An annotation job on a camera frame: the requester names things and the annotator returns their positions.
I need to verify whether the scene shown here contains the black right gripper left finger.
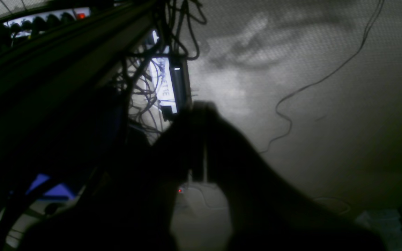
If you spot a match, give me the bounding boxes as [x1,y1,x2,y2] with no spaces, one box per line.
[20,108,199,251]

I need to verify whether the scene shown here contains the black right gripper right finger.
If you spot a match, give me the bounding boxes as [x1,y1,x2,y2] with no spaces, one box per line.
[204,102,386,251]

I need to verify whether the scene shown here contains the white labelled box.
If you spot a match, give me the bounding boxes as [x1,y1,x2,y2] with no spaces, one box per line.
[149,56,178,120]

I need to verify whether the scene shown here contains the white power strip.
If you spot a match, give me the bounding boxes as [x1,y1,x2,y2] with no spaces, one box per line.
[0,7,92,38]

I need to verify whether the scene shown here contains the tangled black cables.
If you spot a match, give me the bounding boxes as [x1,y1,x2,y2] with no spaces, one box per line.
[110,0,208,136]

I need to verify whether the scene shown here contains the thin black floor cable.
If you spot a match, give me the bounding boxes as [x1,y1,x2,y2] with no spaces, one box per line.
[260,0,386,154]

